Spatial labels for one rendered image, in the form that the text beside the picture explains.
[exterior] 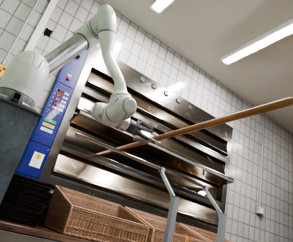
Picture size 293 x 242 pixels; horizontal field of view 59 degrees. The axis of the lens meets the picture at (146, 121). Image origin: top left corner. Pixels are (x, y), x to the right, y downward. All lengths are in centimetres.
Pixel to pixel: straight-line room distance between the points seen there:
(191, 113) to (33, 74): 203
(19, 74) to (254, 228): 300
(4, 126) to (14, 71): 24
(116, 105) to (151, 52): 165
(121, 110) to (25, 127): 41
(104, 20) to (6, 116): 78
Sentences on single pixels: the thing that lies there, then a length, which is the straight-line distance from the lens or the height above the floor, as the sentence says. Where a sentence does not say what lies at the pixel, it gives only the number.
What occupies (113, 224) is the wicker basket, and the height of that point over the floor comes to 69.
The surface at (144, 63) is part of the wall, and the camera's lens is 268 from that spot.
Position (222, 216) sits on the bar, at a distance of 212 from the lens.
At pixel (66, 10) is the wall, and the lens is 254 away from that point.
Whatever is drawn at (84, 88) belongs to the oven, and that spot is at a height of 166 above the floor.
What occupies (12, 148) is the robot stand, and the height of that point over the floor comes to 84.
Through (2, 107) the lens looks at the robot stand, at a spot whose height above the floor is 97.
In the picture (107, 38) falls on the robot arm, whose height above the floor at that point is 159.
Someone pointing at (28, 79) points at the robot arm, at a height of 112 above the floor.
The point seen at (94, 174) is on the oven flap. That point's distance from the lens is 215.
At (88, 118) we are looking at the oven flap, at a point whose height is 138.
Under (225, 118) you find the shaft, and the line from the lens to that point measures 114.
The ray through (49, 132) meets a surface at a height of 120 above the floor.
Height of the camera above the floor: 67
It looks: 24 degrees up
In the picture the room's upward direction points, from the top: 14 degrees clockwise
